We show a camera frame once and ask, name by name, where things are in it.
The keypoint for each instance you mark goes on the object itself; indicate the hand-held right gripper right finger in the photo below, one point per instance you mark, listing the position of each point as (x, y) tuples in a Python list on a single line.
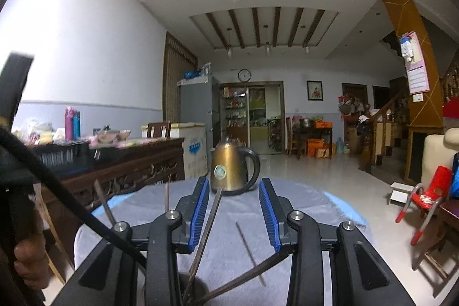
[(269, 216)]

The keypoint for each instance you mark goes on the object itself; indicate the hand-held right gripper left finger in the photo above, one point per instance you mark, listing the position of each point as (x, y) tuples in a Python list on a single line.
[(199, 212)]

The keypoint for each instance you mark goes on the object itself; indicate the perforated metal utensil holder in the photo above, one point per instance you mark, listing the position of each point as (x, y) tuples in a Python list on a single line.
[(198, 286)]

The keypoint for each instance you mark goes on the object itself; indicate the person's left hand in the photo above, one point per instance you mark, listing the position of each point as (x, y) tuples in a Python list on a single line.
[(30, 255)]

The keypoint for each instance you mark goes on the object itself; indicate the grey furry table cloth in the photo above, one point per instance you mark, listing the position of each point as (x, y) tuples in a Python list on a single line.
[(229, 255)]

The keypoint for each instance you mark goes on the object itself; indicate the gold electric kettle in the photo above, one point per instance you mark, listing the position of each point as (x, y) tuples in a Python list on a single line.
[(229, 166)]

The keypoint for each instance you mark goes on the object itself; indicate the white chest freezer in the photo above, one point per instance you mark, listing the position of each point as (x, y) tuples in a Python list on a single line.
[(193, 148)]

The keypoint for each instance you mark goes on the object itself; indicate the large orange box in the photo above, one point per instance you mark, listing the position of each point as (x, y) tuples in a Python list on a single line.
[(315, 147)]

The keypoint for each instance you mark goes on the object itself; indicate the light blue table cover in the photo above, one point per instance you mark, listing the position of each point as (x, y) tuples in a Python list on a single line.
[(107, 201)]

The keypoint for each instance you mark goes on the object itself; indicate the wooden chair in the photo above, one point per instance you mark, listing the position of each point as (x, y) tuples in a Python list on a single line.
[(159, 130)]

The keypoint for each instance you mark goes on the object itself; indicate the dark wooden side table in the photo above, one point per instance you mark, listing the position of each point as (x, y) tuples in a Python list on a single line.
[(312, 132)]

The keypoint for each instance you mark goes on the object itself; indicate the pink thermos bottle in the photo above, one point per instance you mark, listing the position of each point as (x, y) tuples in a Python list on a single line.
[(69, 123)]

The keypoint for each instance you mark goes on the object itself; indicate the blue thermos bottle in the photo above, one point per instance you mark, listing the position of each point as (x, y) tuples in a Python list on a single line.
[(76, 126)]

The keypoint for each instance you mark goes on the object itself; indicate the clear water jug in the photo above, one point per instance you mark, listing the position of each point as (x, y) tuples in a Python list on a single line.
[(340, 145)]

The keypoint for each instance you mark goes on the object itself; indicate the metal cooking pot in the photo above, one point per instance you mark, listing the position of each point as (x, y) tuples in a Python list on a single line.
[(305, 122)]

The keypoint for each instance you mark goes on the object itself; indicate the glass display shelf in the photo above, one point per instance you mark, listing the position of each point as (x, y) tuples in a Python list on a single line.
[(235, 116)]

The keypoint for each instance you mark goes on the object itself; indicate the small orange box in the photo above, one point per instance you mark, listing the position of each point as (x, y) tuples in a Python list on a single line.
[(322, 124)]

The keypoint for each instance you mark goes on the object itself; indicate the grey refrigerator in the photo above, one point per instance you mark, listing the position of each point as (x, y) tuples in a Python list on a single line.
[(197, 105)]

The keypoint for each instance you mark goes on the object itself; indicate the pile of assorted packets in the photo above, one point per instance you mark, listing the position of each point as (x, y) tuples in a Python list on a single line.
[(111, 137)]

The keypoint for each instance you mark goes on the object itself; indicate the white step stool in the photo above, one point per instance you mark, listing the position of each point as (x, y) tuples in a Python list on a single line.
[(398, 196)]

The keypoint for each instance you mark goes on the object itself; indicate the wooden lattice door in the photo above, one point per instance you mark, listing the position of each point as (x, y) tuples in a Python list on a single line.
[(177, 76)]

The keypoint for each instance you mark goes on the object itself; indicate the wooden staircase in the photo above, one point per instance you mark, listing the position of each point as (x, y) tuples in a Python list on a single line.
[(380, 134)]

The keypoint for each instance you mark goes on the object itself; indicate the blue plastic bag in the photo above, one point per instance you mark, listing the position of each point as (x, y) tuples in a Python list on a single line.
[(193, 73)]

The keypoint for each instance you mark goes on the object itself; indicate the red plastic child chair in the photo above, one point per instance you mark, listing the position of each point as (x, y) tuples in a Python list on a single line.
[(426, 198)]

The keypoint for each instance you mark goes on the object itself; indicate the cream armchair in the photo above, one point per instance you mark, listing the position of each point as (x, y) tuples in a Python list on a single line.
[(435, 155)]

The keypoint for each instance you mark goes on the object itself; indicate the dark wooden low table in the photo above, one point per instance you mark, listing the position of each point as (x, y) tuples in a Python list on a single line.
[(448, 216)]

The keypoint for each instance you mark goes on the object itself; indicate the wooden column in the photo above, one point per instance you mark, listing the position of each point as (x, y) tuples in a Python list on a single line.
[(405, 15)]

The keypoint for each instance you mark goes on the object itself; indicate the framed wall picture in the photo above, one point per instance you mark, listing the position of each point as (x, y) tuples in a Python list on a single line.
[(315, 90)]

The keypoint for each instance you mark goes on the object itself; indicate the round wall clock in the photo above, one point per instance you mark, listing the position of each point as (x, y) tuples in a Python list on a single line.
[(245, 75)]

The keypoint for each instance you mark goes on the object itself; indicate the pink wall calendar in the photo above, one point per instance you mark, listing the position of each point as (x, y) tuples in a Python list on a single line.
[(417, 73)]

